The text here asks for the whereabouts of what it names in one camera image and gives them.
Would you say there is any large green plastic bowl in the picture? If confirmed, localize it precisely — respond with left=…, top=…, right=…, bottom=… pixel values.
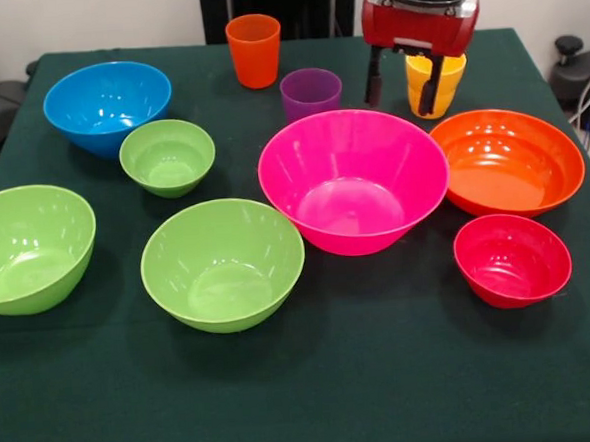
left=136, top=194, right=311, bottom=339
left=0, top=180, right=103, bottom=318

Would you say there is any pink plastic bowl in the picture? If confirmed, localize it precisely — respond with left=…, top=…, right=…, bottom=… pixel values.
left=253, top=103, right=455, bottom=263

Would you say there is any dark green tablecloth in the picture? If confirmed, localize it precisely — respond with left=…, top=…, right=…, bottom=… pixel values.
left=0, top=20, right=590, bottom=442

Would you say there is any small green plastic bowl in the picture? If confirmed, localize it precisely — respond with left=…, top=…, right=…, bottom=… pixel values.
left=116, top=116, right=219, bottom=203

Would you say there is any blue plastic bowl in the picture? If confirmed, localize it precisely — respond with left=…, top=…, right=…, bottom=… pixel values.
left=40, top=57, right=177, bottom=164

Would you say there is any purple plastic cup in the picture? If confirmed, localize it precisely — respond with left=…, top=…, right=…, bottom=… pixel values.
left=278, top=66, right=346, bottom=125

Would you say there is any small red plastic bowl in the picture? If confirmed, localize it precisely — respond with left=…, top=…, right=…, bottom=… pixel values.
left=450, top=208, right=576, bottom=313

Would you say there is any black equipment base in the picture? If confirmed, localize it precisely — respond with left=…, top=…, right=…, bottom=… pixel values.
left=546, top=34, right=590, bottom=112

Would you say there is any orange plastic bowl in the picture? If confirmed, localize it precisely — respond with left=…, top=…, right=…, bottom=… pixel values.
left=427, top=103, right=589, bottom=225

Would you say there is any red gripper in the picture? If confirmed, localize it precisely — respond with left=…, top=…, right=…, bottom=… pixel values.
left=358, top=0, right=488, bottom=122

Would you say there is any yellow plastic cup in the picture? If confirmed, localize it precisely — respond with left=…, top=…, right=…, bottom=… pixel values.
left=407, top=84, right=458, bottom=122
left=404, top=50, right=470, bottom=98

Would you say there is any orange plastic cup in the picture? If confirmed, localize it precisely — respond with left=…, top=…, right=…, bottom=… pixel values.
left=223, top=11, right=286, bottom=92

